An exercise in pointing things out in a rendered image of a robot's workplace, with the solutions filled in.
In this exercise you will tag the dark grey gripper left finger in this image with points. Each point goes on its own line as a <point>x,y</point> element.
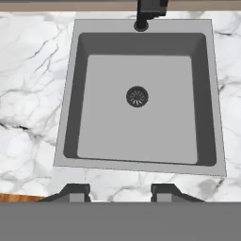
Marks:
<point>75,189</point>

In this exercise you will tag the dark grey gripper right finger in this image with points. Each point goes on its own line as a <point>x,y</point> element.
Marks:
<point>164,189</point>

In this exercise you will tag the grey kitchen sink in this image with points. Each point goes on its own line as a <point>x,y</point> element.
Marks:
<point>141,125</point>

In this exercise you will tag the black sink tap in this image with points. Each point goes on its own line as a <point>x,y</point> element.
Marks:
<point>149,11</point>

